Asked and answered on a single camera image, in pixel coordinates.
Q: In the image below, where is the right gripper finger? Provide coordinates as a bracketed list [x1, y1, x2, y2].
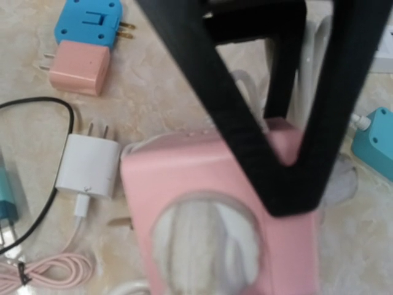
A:
[138, 1, 392, 217]

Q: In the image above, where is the blue plug adapter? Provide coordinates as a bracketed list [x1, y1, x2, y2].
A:
[54, 0, 136, 49]

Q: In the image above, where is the pink plug adapter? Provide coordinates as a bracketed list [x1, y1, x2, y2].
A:
[39, 40, 111, 96]

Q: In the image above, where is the pink socket block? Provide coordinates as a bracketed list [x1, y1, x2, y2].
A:
[120, 128, 319, 294]

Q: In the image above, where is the white usb charger plug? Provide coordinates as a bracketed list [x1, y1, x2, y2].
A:
[55, 123, 121, 199]

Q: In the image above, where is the teal rectangular power block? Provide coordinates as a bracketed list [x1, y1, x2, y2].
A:
[351, 107, 392, 181]

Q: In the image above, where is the teal plug adapter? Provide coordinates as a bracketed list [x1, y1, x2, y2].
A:
[1, 157, 19, 249]

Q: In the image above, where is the pink white usb cable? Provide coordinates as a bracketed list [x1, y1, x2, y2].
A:
[0, 193, 96, 288]

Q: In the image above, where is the white power strip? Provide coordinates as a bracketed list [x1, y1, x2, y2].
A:
[370, 25, 393, 74]

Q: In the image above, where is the thin black cable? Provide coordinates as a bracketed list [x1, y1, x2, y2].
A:
[0, 96, 76, 254]

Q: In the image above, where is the white coiled cable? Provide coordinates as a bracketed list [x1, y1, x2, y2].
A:
[104, 12, 372, 295]

